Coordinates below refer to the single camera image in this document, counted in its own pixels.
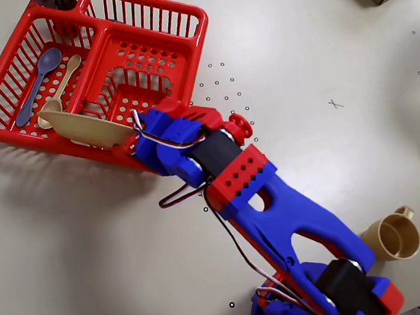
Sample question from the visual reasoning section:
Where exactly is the red plastic dish rack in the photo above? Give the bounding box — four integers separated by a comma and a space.
0, 0, 226, 194

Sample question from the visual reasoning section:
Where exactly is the grey plastic spoon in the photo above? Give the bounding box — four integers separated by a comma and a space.
8, 46, 70, 129

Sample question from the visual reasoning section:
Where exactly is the yellow plastic plate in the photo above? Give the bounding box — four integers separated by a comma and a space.
35, 100, 138, 157

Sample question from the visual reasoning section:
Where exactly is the yellow plastic cup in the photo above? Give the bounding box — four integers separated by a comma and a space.
357, 204, 420, 265

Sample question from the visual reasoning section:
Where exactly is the red white black servo cable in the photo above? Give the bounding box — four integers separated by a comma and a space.
156, 179, 216, 211
131, 101, 210, 156
201, 179, 285, 301

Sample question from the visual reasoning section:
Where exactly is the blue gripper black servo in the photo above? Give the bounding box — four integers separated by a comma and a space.
105, 95, 197, 182

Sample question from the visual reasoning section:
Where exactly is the beige plastic spoon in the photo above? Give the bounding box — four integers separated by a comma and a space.
30, 53, 90, 130

